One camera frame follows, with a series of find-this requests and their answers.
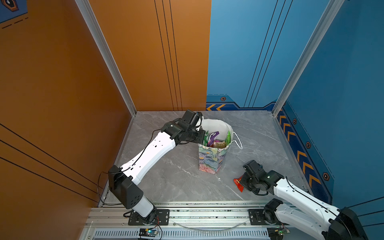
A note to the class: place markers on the pink berries candy bag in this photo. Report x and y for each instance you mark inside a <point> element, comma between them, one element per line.
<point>212,138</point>

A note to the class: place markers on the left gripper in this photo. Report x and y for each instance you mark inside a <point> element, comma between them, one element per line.
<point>200,135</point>

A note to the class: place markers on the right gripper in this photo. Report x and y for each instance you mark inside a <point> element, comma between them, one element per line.
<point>244,176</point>

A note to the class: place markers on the green yellow Fox's candy bag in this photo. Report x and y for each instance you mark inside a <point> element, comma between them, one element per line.
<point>206,139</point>

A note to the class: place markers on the right circuit board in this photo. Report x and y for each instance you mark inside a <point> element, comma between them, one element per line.
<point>278,233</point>

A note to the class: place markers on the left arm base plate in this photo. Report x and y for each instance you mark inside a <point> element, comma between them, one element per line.
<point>156,216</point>

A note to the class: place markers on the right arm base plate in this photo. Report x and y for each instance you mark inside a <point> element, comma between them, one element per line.
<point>259,217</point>

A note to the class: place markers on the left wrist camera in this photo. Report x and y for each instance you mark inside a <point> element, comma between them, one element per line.
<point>192,118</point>

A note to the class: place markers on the aluminium rail frame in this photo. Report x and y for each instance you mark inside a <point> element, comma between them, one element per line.
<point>222,220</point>

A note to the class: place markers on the red snack packet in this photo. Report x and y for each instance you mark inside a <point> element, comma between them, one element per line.
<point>239,184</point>

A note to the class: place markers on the circuit board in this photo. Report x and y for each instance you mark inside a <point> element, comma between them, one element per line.
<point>278,233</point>
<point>148,234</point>

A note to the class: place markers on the beige clear snack packet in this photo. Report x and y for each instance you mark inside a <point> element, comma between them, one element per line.
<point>220,145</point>

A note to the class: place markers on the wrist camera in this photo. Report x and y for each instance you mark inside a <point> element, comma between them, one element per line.
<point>254,170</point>
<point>192,118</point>

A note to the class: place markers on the green Lays chips bag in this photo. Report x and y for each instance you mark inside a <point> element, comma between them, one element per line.
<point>228,138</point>

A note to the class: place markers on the floral white paper bag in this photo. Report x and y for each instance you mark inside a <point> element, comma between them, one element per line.
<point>210,158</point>

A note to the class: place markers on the left circuit board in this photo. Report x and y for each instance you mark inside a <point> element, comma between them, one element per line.
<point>148,234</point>

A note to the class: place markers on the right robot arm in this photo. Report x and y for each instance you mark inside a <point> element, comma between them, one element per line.
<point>295,207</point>

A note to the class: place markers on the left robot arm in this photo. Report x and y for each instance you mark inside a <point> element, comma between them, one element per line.
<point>124,180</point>

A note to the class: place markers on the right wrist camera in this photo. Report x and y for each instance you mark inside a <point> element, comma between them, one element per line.
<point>254,170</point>

